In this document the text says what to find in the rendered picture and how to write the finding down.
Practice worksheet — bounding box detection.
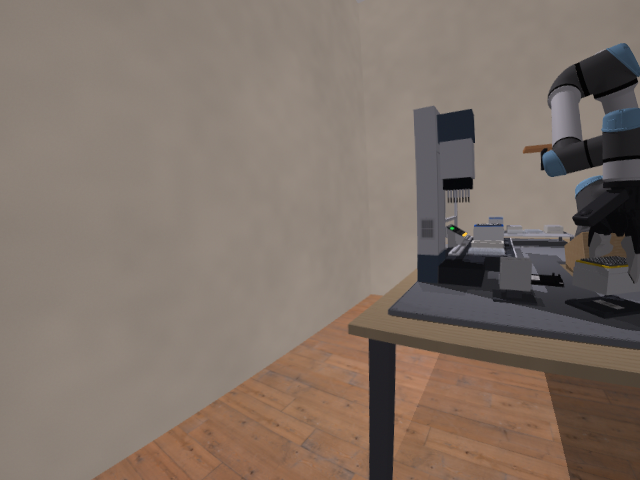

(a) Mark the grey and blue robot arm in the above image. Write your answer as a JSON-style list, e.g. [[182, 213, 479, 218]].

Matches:
[[542, 43, 640, 236]]

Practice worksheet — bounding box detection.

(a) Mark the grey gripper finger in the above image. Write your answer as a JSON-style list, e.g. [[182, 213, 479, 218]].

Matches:
[[588, 225, 613, 258], [621, 220, 640, 283]]

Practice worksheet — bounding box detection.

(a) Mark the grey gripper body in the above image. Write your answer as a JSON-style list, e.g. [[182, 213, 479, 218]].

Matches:
[[596, 180, 640, 237]]

